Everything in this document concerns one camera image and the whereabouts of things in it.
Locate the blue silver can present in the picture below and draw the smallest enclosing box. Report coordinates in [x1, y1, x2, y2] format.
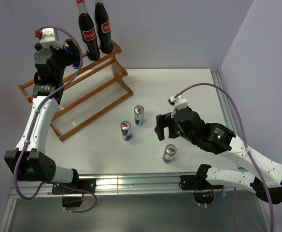
[120, 121, 132, 141]

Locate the cola bottle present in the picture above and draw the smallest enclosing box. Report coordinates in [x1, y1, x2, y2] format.
[76, 0, 100, 61]
[95, 0, 113, 54]

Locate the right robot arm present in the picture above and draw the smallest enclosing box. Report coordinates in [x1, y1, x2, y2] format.
[155, 107, 282, 204]

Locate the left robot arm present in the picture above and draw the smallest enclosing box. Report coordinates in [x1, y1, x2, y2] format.
[4, 39, 81, 193]

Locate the wooden three-tier shelf rack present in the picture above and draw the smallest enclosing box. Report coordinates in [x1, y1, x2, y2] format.
[18, 40, 133, 142]

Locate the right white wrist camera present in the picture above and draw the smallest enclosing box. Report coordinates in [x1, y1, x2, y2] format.
[168, 95, 187, 118]

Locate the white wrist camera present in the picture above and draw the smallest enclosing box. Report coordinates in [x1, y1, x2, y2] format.
[35, 28, 62, 49]
[168, 95, 187, 118]

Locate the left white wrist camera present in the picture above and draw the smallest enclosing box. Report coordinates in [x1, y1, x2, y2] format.
[35, 28, 62, 49]

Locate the aluminium right side rail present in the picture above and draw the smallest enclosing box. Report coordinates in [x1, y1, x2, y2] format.
[210, 69, 236, 131]

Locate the aluminium rail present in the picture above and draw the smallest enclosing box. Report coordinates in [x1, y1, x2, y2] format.
[210, 69, 236, 131]
[9, 170, 255, 199]

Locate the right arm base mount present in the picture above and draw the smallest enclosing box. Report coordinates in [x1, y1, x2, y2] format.
[179, 175, 214, 204]

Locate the aluminium front rail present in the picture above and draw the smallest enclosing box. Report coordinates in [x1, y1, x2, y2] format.
[9, 170, 255, 199]

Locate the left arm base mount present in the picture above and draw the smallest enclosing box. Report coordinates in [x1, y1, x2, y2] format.
[51, 178, 98, 213]

